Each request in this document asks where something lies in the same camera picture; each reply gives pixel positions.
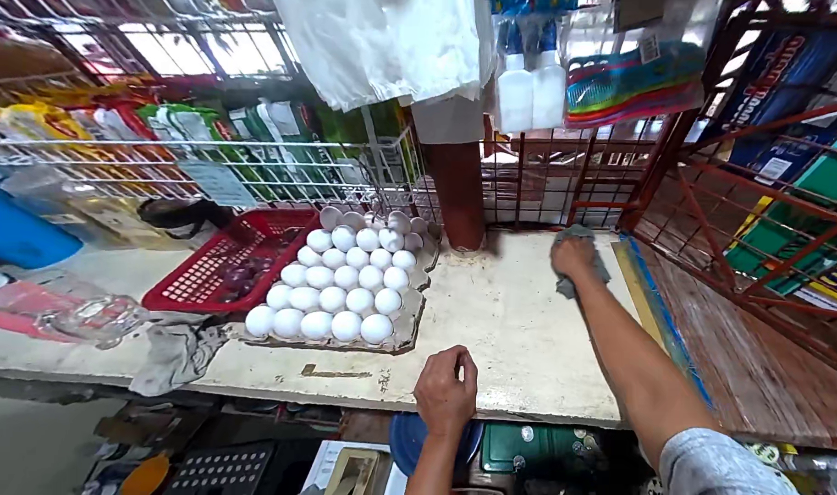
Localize person's right hand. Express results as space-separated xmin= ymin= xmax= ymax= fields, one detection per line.
xmin=551 ymin=236 xmax=598 ymax=284

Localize person's left hand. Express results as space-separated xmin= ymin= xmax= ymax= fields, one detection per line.
xmin=413 ymin=345 xmax=479 ymax=438

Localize grey-green cleaning cloth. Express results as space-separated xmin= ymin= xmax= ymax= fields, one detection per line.
xmin=551 ymin=224 xmax=611 ymax=300

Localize person's left forearm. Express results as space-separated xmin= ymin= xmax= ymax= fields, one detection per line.
xmin=405 ymin=432 xmax=463 ymax=495

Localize person's right forearm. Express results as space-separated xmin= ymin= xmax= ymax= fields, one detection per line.
xmin=575 ymin=267 xmax=721 ymax=471

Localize grey cardboard egg tray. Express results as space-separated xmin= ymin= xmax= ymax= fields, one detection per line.
xmin=225 ymin=219 xmax=441 ymax=355

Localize dark green plastic tray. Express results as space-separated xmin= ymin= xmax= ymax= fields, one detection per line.
xmin=479 ymin=422 xmax=595 ymax=475

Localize white counter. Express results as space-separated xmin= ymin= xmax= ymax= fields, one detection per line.
xmin=0 ymin=229 xmax=714 ymax=429

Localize group of coins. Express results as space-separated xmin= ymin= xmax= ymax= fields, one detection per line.
xmin=512 ymin=425 xmax=600 ymax=470

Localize blue round plastic lid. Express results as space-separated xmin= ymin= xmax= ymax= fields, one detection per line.
xmin=389 ymin=411 xmax=485 ymax=478

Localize blue-edged clear tape strip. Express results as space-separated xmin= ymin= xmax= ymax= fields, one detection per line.
xmin=611 ymin=232 xmax=715 ymax=412

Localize group of white eggs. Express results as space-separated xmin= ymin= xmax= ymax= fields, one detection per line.
xmin=245 ymin=206 xmax=430 ymax=345

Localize dark red metal grille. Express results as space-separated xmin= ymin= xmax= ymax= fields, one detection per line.
xmin=480 ymin=8 xmax=837 ymax=386

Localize beige plastic box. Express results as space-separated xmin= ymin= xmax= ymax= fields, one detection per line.
xmin=324 ymin=447 xmax=392 ymax=495

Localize white bottle with blue top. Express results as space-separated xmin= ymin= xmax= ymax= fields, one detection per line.
xmin=531 ymin=18 xmax=567 ymax=131
xmin=496 ymin=19 xmax=534 ymax=133

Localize white paper sheet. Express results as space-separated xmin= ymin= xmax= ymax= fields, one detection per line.
xmin=300 ymin=440 xmax=409 ymax=495

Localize grey cardboard sheet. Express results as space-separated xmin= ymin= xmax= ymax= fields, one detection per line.
xmin=410 ymin=93 xmax=486 ymax=145

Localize bag of colourful combs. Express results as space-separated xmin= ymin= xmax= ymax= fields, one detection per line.
xmin=564 ymin=40 xmax=706 ymax=130

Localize wooden board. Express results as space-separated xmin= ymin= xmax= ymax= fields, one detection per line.
xmin=628 ymin=237 xmax=837 ymax=451

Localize pile of red onions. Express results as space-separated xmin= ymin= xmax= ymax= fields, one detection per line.
xmin=215 ymin=230 xmax=303 ymax=303

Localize black perforated tray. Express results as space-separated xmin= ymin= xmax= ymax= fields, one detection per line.
xmin=164 ymin=440 xmax=282 ymax=495

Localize dark blue printed box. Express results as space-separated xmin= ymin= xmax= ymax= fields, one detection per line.
xmin=702 ymin=27 xmax=837 ymax=188

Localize bundle of white plastic bags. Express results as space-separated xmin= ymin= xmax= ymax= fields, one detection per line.
xmin=274 ymin=0 xmax=495 ymax=113

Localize red plastic basket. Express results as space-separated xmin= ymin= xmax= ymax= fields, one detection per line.
xmin=142 ymin=208 xmax=321 ymax=314

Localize green printed box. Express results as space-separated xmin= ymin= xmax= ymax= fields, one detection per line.
xmin=724 ymin=118 xmax=837 ymax=297

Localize light grey rag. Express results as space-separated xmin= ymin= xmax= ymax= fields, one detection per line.
xmin=129 ymin=314 xmax=228 ymax=398

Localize light blue paper sign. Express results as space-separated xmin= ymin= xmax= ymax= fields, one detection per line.
xmin=177 ymin=159 xmax=259 ymax=209

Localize orange round container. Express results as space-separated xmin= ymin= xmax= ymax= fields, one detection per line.
xmin=119 ymin=454 xmax=171 ymax=495

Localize clear bags with yellowish contents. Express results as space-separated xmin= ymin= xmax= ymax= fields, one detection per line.
xmin=2 ymin=165 xmax=216 ymax=251

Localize clear and pink plastic bag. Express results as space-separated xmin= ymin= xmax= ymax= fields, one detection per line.
xmin=0 ymin=280 xmax=150 ymax=349

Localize blue plastic container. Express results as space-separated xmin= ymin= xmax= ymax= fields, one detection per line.
xmin=0 ymin=173 xmax=84 ymax=270

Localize dark red post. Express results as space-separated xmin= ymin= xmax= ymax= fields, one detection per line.
xmin=422 ymin=137 xmax=487 ymax=255

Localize white wire rack with packets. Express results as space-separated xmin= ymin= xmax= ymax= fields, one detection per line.
xmin=0 ymin=0 xmax=430 ymax=217

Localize black cloth strap bundle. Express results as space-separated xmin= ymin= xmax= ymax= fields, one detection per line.
xmin=137 ymin=198 xmax=236 ymax=240

